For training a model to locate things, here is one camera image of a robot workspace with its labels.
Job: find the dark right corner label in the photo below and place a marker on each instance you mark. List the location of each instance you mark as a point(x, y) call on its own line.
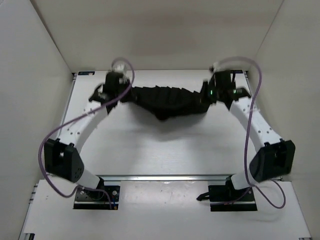
point(236, 71)

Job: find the dark left corner label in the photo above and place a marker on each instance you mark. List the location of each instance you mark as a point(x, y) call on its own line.
point(86, 73)

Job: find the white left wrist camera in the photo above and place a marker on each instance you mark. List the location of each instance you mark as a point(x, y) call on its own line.
point(119, 68)

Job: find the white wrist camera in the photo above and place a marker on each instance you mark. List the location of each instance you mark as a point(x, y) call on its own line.
point(215, 68)
point(119, 68)

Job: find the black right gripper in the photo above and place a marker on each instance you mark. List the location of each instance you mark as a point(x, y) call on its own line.
point(203, 100)

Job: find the dark corner label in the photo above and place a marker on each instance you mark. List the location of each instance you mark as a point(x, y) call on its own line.
point(86, 73)
point(236, 71)

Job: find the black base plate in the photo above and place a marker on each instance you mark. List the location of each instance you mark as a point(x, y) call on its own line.
point(222, 199)
point(95, 200)

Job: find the black pleated skirt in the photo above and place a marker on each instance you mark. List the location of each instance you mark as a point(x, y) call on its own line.
point(166, 102)

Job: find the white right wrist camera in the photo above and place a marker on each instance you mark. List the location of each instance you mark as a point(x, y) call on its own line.
point(215, 68)

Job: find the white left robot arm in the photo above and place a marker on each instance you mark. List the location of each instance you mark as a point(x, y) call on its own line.
point(62, 156)

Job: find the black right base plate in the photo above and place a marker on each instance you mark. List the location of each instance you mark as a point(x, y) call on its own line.
point(222, 199)

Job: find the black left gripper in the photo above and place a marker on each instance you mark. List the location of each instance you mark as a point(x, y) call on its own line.
point(123, 97)

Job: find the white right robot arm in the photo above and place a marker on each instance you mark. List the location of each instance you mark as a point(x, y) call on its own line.
point(274, 155)

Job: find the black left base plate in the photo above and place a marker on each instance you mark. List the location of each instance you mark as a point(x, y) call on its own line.
point(95, 200)

